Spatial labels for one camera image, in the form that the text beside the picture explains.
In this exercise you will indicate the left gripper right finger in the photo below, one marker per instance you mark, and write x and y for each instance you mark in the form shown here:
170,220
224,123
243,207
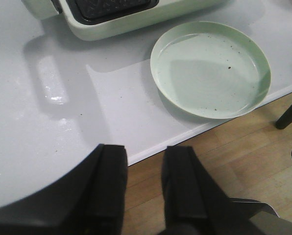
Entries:
193,203

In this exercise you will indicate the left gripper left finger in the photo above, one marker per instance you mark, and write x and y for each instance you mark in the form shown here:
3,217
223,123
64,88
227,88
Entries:
88,200

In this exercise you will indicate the light green round plate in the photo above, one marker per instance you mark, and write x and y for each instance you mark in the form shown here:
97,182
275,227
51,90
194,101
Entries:
210,70

